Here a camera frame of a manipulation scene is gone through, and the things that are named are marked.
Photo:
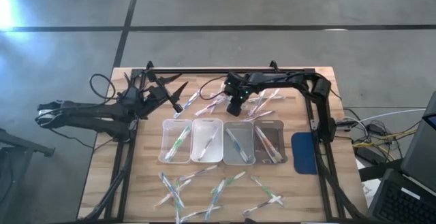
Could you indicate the dark grey monitor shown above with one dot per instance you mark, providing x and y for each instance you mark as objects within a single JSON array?
[{"x": 420, "y": 149}]

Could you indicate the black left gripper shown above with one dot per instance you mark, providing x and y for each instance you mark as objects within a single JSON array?
[{"x": 136, "y": 99}]

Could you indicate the black usb hub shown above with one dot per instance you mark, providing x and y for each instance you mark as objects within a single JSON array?
[{"x": 345, "y": 123}]

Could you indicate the black metal stand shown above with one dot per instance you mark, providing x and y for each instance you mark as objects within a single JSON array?
[{"x": 27, "y": 145}]

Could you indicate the white plastic bin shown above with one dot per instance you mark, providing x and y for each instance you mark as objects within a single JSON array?
[{"x": 214, "y": 152}]

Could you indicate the upper pile of wrapped toothbrushes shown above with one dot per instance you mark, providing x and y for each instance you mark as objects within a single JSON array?
[{"x": 186, "y": 105}]

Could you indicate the white paper sheet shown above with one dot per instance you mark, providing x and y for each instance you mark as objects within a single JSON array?
[{"x": 371, "y": 188}]

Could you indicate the blue toothbrush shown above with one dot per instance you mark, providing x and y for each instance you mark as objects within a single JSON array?
[
  {"x": 170, "y": 188},
  {"x": 243, "y": 150},
  {"x": 235, "y": 144},
  {"x": 216, "y": 98},
  {"x": 213, "y": 205}
]

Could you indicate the blue mat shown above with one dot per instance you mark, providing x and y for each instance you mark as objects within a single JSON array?
[{"x": 304, "y": 152}]

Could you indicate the smoky brown plastic bin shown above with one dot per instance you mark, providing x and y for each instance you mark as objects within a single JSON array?
[{"x": 279, "y": 132}]

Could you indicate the grey plastic bin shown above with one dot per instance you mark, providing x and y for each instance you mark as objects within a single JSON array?
[{"x": 247, "y": 132}]

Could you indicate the black aluminium table frame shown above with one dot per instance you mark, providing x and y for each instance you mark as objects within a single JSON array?
[{"x": 190, "y": 71}]

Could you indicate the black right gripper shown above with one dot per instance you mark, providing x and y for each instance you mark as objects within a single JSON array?
[{"x": 238, "y": 91}]

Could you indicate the black power brick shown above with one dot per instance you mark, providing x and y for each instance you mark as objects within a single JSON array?
[{"x": 366, "y": 155}]

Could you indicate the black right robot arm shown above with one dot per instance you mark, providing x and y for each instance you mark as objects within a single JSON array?
[{"x": 322, "y": 91}]

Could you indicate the black laptop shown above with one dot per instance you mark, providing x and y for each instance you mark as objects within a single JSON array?
[{"x": 402, "y": 207}]

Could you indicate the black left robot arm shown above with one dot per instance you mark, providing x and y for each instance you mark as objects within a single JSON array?
[{"x": 85, "y": 120}]

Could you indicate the black power adapter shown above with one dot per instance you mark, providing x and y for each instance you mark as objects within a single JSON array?
[{"x": 376, "y": 128}]

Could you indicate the clear plastic bin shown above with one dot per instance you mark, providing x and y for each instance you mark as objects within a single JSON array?
[{"x": 167, "y": 132}]

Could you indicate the purple toothbrush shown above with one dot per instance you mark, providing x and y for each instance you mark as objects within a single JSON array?
[
  {"x": 207, "y": 144},
  {"x": 201, "y": 213},
  {"x": 259, "y": 207},
  {"x": 207, "y": 107},
  {"x": 199, "y": 172},
  {"x": 262, "y": 115}
]

